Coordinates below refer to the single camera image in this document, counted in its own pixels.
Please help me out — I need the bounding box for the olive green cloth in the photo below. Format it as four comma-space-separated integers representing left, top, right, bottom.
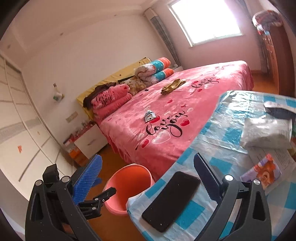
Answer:
161, 79, 186, 95

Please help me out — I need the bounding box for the brown wooden cabinet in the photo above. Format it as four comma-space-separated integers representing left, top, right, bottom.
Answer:
262, 26, 295, 97

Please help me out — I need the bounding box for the folded blanket on cabinet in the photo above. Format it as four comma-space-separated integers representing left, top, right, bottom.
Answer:
252, 10, 283, 35

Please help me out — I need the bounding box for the rolled colourful quilt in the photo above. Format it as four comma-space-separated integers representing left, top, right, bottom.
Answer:
135, 57, 174, 86

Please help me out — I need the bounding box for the yellow headboard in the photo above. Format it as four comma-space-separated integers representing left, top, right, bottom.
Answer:
76, 57, 151, 121

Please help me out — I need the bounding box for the bright window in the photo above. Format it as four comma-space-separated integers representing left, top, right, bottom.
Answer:
168, 0, 242, 47

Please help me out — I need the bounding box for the colourful picture booklet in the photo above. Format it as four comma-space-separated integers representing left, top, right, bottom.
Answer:
240, 154, 281, 190

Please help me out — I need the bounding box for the white plastic bag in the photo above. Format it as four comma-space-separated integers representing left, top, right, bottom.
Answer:
240, 118, 292, 149

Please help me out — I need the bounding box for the white wardrobe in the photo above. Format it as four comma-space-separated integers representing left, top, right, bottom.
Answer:
0, 58, 76, 199

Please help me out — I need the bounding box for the dark grey folded item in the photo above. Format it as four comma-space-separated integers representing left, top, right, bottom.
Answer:
263, 101, 295, 121

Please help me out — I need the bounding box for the grey checked curtain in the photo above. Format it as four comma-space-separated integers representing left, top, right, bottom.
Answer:
144, 8, 181, 66

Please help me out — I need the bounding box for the floral beige pillow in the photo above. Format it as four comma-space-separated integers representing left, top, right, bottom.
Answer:
120, 76, 147, 96

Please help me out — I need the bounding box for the pink love-you bedspread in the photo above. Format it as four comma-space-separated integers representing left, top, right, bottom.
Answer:
99, 60, 254, 180

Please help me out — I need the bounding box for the black smartphone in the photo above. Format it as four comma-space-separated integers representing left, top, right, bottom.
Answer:
142, 171, 201, 232

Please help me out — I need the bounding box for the small snack wrapper on bed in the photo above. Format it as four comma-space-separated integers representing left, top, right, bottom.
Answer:
144, 110, 156, 123

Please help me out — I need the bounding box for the white bedside table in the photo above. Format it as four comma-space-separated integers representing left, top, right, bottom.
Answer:
63, 122, 108, 166

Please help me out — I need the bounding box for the folded pink blanket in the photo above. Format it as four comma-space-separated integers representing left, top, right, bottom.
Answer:
91, 84, 132, 121

